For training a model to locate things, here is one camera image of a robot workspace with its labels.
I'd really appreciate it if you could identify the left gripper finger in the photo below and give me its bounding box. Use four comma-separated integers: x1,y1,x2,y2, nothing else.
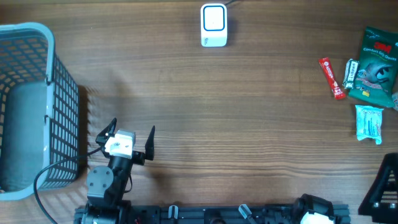
145,126,155,161
96,118,117,140

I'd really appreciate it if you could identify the red Nescafe coffee stick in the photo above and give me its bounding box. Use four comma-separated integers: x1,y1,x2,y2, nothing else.
318,57,346,100

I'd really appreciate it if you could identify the green white gum box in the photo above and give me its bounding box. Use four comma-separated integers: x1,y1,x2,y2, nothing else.
343,59,359,89

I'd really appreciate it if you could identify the teal wet wipes pack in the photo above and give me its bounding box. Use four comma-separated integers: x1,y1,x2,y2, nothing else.
355,105,383,145

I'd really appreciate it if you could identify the green 3M gloves package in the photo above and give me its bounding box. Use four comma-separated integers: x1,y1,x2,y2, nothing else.
349,27,397,108

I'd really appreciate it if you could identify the green lid jar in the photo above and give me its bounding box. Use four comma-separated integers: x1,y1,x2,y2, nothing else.
392,92,398,111

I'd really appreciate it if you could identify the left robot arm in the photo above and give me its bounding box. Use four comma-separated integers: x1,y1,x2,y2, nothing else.
74,118,155,224

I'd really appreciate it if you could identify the white barcode scanner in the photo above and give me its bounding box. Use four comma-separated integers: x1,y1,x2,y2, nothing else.
200,3,228,47

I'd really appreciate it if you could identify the grey plastic shopping basket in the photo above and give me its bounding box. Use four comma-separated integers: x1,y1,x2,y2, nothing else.
1,22,80,201

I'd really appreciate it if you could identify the left camera cable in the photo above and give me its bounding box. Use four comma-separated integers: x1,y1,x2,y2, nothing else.
32,147,103,224

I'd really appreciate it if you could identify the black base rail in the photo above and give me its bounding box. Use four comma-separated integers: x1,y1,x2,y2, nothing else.
73,203,351,224

